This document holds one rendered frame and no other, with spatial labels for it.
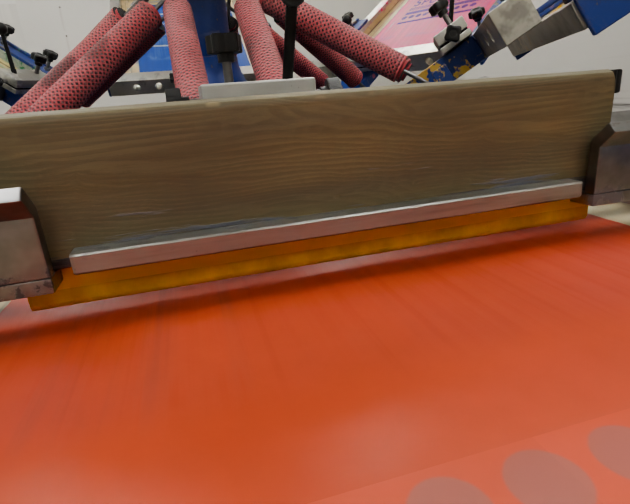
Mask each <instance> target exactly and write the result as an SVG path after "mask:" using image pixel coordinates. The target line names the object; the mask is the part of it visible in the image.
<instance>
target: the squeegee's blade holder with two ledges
mask: <svg viewBox="0 0 630 504"><path fill-rule="evenodd" d="M582 187H583V182H582V181H579V180H573V179H568V178H566V179H559V180H552V181H545V182H538V183H531V184H524V185H517V186H510V187H502V188H495V189H488V190H481V191H474V192H467V193H460V194H453V195H446V196H439V197H432V198H424V199H417V200H410V201H403V202H396V203H389V204H382V205H375V206H368V207H361V208H354V209H347V210H339V211H332V212H325V213H318V214H311V215H304V216H297V217H290V218H283V219H276V220H269V221H262V222H254V223H247V224H240V225H233V226H226V227H219V228H212V229H205V230H198V231H191V232H184V233H177V234H169V235H162V236H155V237H148V238H141V239H134V240H127V241H120V242H113V243H106V244H99V245H92V246H84V247H77V248H74V249H73V250H72V252H71V253H70V254H69V259H70V263H71V267H72V270H73V274H74V275H80V274H87V273H93V272H100V271H106V270H112V269H119V268H125V267H132V266H138V265H145V264H151V263H158V262H164V261H171V260H177V259H184V258H190V257H197V256H203V255H210V254H216V253H223V252H229V251H236V250H242V249H249V248H255V247H262V246H268V245H275V244H281V243H288V242H294V241H300V240H307V239H313V238H320V237H326V236H333V235H339V234H346V233H352V232H359V231H365V230H372V229H378V228H385V227H391V226H398V225H404V224H411V223H417V222H424V221H430V220H437V219H443V218H450V217H456V216H463V215H469V214H476V213H482V212H488V211H495V210H501V209H508V208H514V207H521V206H527V205H534V204H540V203H547V202H553V201H560V200H566V199H573V198H579V197H580V196H581V195H582Z"/></svg>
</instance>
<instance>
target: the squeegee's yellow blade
mask: <svg viewBox="0 0 630 504"><path fill-rule="evenodd" d="M580 206H586V205H584V204H580V203H576V202H572V201H570V199H566V200H560V201H553V202H547V203H540V204H534V205H527V206H521V207H514V208H508V209H501V210H495V211H488V212H482V213H476V214H469V215H463V216H456V217H450V218H443V219H437V220H430V221H424V222H417V223H411V224H404V225H398V226H391V227H385V228H378V229H372V230H365V231H359V232H352V233H346V234H339V235H333V236H326V237H320V238H313V239H307V240H300V241H294V242H288V243H281V244H275V245H268V246H262V247H255V248H249V249H242V250H236V251H229V252H223V253H216V254H210V255H203V256H197V257H190V258H184V259H177V260H171V261H164V262H158V263H151V264H145V265H138V266H132V267H125V268H119V269H112V270H106V271H100V272H93V273H87V274H80V275H74V274H73V270H72V267H71V268H64V269H61V272H62V275H63V281H62V282H61V284H60V286H59V287H58V289H57V290H61V289H68V288H74V287H80V286H86V285H93V284H99V283H105V282H111V281H118V280H124V279H130V278H136V277H143V276H149V275H155V274H161V273H168V272H174V271H180V270H186V269H193V268H199V267H205V266H211V265H218V264H224V263H230V262H236V261H243V260H249V259H255V258H261V257H268V256H274V255H280V254H286V253H293V252H299V251H305V250H311V249H318V248H324V247H330V246H336V245H343V244H349V243H355V242H361V241H368V240H374V239H380V238H386V237H393V236H399V235H405V234H411V233H418V232H424V231H430V230H436V229H443V228H449V227H455V226H461V225H468V224H474V223H480V222H486V221H493V220H499V219H505V218H511V217H518V216H524V215H530V214H536V213H543V212H549V211H555V210H561V209H568V208H574V207H580Z"/></svg>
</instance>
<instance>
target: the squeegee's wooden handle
mask: <svg viewBox="0 0 630 504"><path fill-rule="evenodd" d="M615 85H616V80H615V75H614V72H613V71H611V70H609V69H601V70H588V71H574V72H561V73H548V74H534V75H521V76H507V77H494V78H481V79H467V80H454V81H441V82H427V83H414V84H401V85H387V86H374V87H360V88H347V89H334V90H320V91H307V92H294V93H280V94H267V95H253V96H240V97H227V98H213V99H200V100H187V101H173V102H160V103H146V104H133V105H120V106H106V107H93V108H80V109H66V110H53V111H39V112H26V113H13V114H0V189H6V188H15V187H21V188H22V189H23V190H24V191H25V193H26V194H27V196H28V197H29V198H30V200H31V201H32V203H33V204H34V205H35V207H36V209H37V212H38V215H39V219H40V223H41V226H42V230H43V233H44V237H45V241H46V244H47V248H48V252H49V255H50V259H51V262H52V266H53V270H58V269H64V268H71V263H70V259H69V254H70V253H71V252H72V250H73V249H74V248H77V247H84V246H92V245H99V244H106V243H113V242H120V241H127V240H134V239H141V238H148V237H155V236H162V235H169V234H177V233H184V232H191V231H198V230H205V229H212V228H219V227H226V226H233V225H240V224H247V223H254V222H262V221H269V220H276V219H283V218H290V217H297V216H304V215H311V214H318V213H325V212H332V211H339V210H347V209H354V208H361V207H368V206H375V205H382V204H389V203H396V202H403V201H410V200H417V199H424V198H432V197H439V196H446V195H453V194H460V193H467V192H474V191H481V190H488V189H495V188H502V187H510V186H517V185H524V184H531V183H538V182H545V181H552V180H559V179H566V178H568V179H573V180H579V181H582V182H583V187H582V191H584V190H585V185H586V176H587V168H588V160H589V151H590V143H591V141H592V139H593V138H594V137H595V136H596V135H597V134H598V133H599V132H600V131H601V130H602V129H603V128H604V127H605V126H606V125H607V124H608V123H610V122H611V115H612V108H613V100H614V92H615Z"/></svg>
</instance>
